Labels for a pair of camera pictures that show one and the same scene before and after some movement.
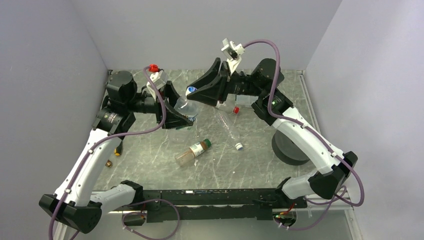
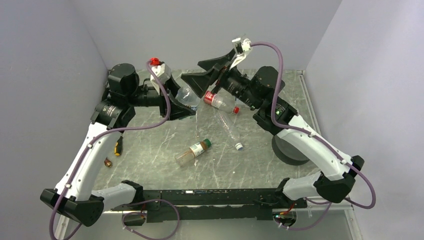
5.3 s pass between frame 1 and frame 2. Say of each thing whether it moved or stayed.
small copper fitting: stayed
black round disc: stayed
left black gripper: moved
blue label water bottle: moved
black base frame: stayed
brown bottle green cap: stayed
